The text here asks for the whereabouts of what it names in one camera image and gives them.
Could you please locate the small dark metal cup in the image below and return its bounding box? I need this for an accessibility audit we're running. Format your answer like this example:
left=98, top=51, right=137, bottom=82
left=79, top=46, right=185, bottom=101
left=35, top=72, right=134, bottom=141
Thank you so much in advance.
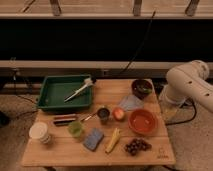
left=97, top=108, right=110, bottom=124

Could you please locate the grey folded cloth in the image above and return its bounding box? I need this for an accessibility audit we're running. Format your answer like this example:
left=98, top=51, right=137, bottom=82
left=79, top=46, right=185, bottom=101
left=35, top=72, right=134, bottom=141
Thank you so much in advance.
left=118, top=94, right=143, bottom=111

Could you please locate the dark grape bunch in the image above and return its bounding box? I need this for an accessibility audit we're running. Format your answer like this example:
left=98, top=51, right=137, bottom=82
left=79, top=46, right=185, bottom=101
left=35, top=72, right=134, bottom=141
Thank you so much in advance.
left=124, top=138, right=152, bottom=156

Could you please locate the black cable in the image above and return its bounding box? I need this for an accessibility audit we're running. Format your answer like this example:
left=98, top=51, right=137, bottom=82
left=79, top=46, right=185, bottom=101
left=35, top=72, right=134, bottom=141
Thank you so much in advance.
left=117, top=10, right=157, bottom=76

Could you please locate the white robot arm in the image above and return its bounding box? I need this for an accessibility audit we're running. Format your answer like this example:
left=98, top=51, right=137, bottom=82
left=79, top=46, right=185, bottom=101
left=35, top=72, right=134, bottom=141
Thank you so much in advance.
left=159, top=60, right=213, bottom=113

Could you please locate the dark bowl with greens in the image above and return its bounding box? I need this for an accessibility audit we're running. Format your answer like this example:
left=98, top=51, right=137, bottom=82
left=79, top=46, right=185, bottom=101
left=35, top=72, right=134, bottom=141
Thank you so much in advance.
left=131, top=79, right=153, bottom=100

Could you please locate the metal spoon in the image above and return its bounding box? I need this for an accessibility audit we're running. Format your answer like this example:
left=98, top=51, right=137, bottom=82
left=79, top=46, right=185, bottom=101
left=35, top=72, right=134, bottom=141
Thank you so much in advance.
left=80, top=112, right=97, bottom=122

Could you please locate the blue sponge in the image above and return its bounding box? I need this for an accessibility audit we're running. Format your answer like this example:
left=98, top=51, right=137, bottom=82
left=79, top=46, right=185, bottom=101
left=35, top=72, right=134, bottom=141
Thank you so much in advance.
left=83, top=128, right=104, bottom=151

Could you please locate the yellow banana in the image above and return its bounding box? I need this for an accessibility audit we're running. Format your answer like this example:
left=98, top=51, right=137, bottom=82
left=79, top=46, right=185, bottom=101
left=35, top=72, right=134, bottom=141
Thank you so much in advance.
left=105, top=128, right=121, bottom=153

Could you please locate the green plastic cup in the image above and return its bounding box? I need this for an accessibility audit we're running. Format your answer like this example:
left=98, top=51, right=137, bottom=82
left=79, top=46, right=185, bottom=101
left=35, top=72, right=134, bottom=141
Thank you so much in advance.
left=68, top=121, right=83, bottom=138

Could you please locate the orange bowl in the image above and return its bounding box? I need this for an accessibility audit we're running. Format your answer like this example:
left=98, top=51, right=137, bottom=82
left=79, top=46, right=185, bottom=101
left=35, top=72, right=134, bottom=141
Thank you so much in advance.
left=128, top=109, right=158, bottom=136

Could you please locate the green plastic tray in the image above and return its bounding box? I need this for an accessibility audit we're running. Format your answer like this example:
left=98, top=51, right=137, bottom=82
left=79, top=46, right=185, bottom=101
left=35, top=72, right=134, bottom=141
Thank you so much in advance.
left=37, top=74, right=93, bottom=113

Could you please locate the red apple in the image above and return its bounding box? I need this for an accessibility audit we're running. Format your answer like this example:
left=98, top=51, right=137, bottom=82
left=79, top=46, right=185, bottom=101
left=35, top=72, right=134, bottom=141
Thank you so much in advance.
left=112, top=107, right=125, bottom=121

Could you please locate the red marker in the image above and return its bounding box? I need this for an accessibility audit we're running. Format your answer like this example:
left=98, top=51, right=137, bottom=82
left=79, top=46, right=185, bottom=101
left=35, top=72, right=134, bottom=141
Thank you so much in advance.
left=53, top=114, right=77, bottom=120

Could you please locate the white lidded container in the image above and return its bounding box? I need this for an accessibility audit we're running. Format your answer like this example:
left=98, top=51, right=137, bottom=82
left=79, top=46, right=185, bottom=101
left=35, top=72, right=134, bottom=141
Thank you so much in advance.
left=29, top=122, right=51, bottom=144

